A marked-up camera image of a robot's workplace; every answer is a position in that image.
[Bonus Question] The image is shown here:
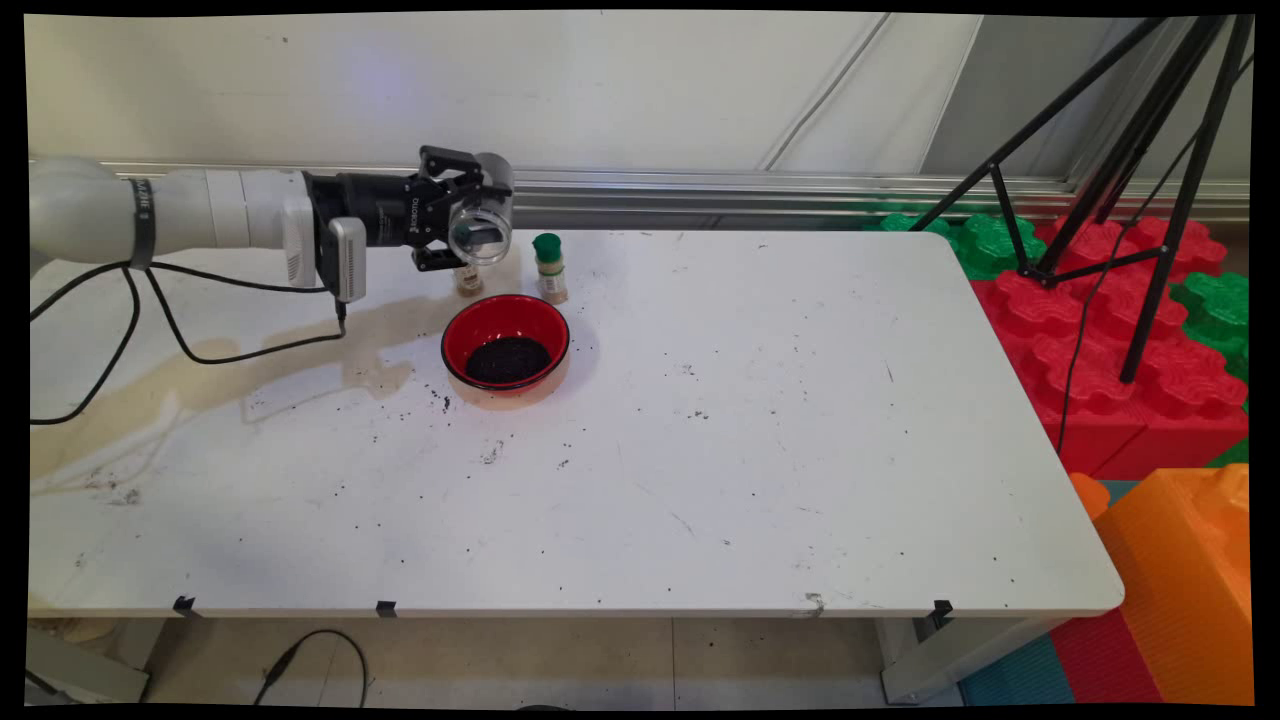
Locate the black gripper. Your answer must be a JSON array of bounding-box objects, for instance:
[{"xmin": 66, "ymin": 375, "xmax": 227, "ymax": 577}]
[{"xmin": 305, "ymin": 145, "xmax": 488, "ymax": 274}]

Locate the clear plastic jar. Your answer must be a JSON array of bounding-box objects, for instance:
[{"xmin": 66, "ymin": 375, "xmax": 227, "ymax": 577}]
[{"xmin": 447, "ymin": 152, "xmax": 515, "ymax": 267}]

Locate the red bowl black rim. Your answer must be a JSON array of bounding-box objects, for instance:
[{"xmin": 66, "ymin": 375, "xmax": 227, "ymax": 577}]
[{"xmin": 441, "ymin": 294, "xmax": 572, "ymax": 399}]

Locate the black seed pile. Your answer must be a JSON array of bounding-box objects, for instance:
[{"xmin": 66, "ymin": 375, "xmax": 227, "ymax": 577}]
[{"xmin": 465, "ymin": 336, "xmax": 552, "ymax": 386}]

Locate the grey table leg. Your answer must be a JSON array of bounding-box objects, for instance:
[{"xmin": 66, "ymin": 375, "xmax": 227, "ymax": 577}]
[
  {"xmin": 25, "ymin": 625, "xmax": 151, "ymax": 704},
  {"xmin": 876, "ymin": 617, "xmax": 1071, "ymax": 704}
]

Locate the black tripod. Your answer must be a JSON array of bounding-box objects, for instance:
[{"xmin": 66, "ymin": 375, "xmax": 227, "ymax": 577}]
[{"xmin": 910, "ymin": 14, "xmax": 1256, "ymax": 386}]

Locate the teal floor mat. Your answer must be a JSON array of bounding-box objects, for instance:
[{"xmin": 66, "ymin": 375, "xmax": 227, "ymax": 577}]
[{"xmin": 958, "ymin": 632, "xmax": 1076, "ymax": 706}]

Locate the red floor mat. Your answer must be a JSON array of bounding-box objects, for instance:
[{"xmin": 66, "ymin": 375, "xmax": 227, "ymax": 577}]
[{"xmin": 1050, "ymin": 610, "xmax": 1166, "ymax": 704}]

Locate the large orange foam block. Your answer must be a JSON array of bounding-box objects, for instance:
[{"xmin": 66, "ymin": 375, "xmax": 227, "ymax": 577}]
[{"xmin": 1095, "ymin": 463, "xmax": 1254, "ymax": 706}]

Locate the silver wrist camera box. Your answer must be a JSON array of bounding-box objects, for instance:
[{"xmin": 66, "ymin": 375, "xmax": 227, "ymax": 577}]
[{"xmin": 318, "ymin": 217, "xmax": 368, "ymax": 304}]

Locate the black camera cable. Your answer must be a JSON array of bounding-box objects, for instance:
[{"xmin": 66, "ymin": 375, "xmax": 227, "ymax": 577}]
[{"xmin": 28, "ymin": 258, "xmax": 349, "ymax": 427}]

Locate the aluminium wall rail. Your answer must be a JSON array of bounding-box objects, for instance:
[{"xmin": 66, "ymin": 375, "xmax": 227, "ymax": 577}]
[{"xmin": 30, "ymin": 160, "xmax": 1251, "ymax": 226}]

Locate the black floor cable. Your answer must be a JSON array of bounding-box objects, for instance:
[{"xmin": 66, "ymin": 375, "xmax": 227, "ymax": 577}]
[{"xmin": 252, "ymin": 629, "xmax": 371, "ymax": 708}]

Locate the thin black tripod cable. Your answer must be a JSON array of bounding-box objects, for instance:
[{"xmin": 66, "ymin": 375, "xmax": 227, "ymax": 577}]
[{"xmin": 1055, "ymin": 55, "xmax": 1256, "ymax": 456}]

